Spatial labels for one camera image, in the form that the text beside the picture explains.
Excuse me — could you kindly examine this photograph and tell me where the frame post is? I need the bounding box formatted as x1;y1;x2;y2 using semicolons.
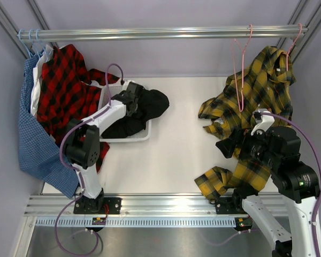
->
0;1;49;58
287;1;321;63

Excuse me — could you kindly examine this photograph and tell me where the left frame post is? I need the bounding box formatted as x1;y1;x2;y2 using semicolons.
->
0;1;49;58

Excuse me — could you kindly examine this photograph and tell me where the white plastic basket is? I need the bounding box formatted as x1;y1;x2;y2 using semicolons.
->
98;79;151;143

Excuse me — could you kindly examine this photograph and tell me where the yellow plaid shirt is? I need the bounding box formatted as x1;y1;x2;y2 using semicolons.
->
195;46;296;200

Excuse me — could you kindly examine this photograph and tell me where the pink wire hanger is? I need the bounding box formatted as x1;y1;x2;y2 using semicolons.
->
286;23;303;71
231;24;253;112

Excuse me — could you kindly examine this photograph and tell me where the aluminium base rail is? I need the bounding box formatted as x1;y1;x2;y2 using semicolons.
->
24;193;216;217

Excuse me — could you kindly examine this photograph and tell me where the blue checked shirt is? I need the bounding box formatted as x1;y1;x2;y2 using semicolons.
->
18;56;79;198

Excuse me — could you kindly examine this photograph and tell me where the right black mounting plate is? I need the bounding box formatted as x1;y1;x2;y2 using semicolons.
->
209;196;246;215

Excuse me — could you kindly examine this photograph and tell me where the aluminium hanging rail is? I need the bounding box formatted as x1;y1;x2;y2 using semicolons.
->
18;25;307;43

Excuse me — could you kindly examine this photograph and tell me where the red black plaid shirt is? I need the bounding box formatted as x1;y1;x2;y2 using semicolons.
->
36;44;120;172

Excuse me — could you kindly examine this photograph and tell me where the white shirt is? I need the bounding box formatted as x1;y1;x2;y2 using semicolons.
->
30;44;53;117

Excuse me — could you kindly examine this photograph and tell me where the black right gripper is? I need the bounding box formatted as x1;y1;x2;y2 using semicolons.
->
216;125;280;168

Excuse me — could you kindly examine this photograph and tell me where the right frame post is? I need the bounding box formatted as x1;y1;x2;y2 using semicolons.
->
287;1;321;63

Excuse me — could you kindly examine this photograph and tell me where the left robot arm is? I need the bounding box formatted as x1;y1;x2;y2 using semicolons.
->
60;81;144;214

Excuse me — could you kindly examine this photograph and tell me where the slotted white cable duct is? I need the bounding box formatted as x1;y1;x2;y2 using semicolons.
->
35;217;236;228

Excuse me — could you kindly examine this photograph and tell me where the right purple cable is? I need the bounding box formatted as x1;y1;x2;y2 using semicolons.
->
200;111;321;257

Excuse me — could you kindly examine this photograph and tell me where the blue wire hanger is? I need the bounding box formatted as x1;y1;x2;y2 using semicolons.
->
35;28;46;58
28;29;42;58
18;28;35;57

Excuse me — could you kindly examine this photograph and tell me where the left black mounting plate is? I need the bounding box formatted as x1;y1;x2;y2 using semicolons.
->
73;196;121;215

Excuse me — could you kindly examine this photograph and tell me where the black mounting plate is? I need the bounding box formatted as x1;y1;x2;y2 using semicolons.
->
73;196;121;215
209;196;246;215

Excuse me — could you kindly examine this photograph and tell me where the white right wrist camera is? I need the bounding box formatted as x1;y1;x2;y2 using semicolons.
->
251;109;274;136

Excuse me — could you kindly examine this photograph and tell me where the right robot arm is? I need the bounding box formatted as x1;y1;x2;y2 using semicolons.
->
215;126;321;256

